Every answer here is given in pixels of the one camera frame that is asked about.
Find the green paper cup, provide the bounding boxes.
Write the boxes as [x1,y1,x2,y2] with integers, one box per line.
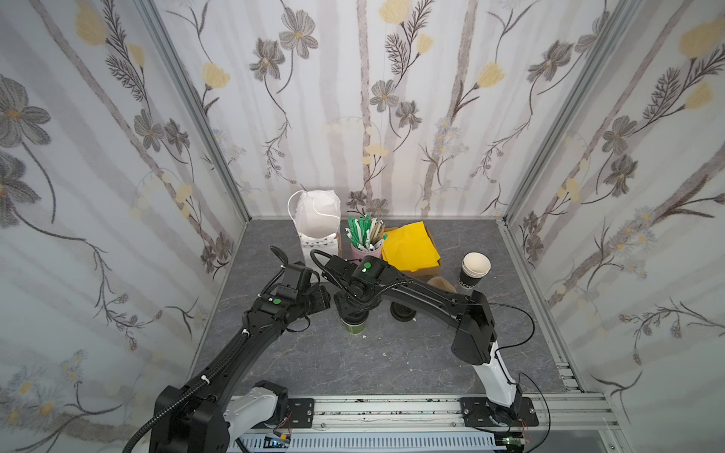
[342,313,369,335]

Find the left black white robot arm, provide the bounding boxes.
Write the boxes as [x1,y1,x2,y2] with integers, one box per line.
[123,286,330,452]

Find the yellow napkins stack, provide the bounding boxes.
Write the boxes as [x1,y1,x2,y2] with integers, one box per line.
[380,221,442,274]

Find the brown cardboard napkin box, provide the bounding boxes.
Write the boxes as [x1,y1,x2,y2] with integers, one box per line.
[382,225,444,281]

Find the green white straws bundle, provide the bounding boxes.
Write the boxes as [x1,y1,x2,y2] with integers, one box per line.
[346,215,387,252]

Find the black mounting plate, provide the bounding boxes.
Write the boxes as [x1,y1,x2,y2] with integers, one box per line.
[460,394,539,430]
[264,398,315,430]

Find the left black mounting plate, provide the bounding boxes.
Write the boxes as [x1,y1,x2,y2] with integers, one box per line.
[264,398,315,430]

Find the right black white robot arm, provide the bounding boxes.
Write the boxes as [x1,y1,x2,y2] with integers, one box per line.
[323,262,528,426]

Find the black cup lid stack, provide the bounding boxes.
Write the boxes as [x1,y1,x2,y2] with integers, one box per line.
[390,302,416,323]

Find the white patterned paper bag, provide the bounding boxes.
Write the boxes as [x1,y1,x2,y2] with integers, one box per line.
[287,190,342,271]

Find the black paper cup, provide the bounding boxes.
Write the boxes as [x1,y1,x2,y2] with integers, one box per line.
[459,252,492,290]

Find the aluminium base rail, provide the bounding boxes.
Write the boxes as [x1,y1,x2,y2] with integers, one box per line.
[225,393,630,453]

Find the pink cup holder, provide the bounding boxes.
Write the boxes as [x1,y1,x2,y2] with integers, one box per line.
[350,243,383,260]

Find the brown pulp cup carrier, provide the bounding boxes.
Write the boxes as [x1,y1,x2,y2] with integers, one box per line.
[427,276,457,294]

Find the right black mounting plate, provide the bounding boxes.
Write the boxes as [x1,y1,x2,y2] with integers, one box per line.
[460,394,539,430]

